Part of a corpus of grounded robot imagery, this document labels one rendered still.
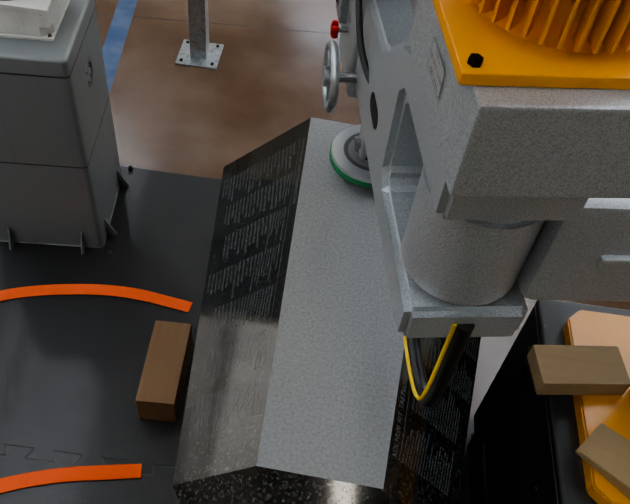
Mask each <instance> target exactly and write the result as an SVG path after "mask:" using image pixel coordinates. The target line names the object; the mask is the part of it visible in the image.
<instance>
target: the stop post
mask: <svg viewBox="0 0 630 504"><path fill-rule="evenodd" d="M188 21H189V40H187V39H184V40H183V43H182V46H181V48H180V51H179V54H178V56H177V59H176V62H175V64H177V65H184V66H191V67H198V68H206V69H213V70H216V69H217V66H218V63H219V60H220V56H221V53H222V50H223V47H224V45H223V44H216V43H209V13H208V0H188Z"/></svg>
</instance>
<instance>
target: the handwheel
mask: <svg viewBox="0 0 630 504"><path fill-rule="evenodd" d="M356 82H357V72H339V51H338V46H337V43H336V42H335V41H334V40H330V41H328V43H327V45H326V47H325V52H324V60H323V74H322V93H323V104H324V108H325V111H326V112H328V113H332V112H333V111H334V110H335V107H336V104H337V99H338V91H339V83H356Z"/></svg>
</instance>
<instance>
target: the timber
mask: <svg viewBox="0 0 630 504"><path fill-rule="evenodd" d="M192 345H193V340H192V325H191V324H187V323H178V322H168V321H159V320H156V321H155V324H154V328H153V332H152V336H151V340H150V344H149V348H148V352H147V356H146V360H145V364H144V368H143V372H142V376H141V380H140V384H139V388H138V392H137V396H136V405H137V410H138V415H139V418H140V419H150V420H159V421H169V422H176V421H177V417H178V412H179V408H180V403H181V398H182V393H183V388H184V383H185V379H186V374H187V369H188V364H189V359H190V354H191V349H192Z"/></svg>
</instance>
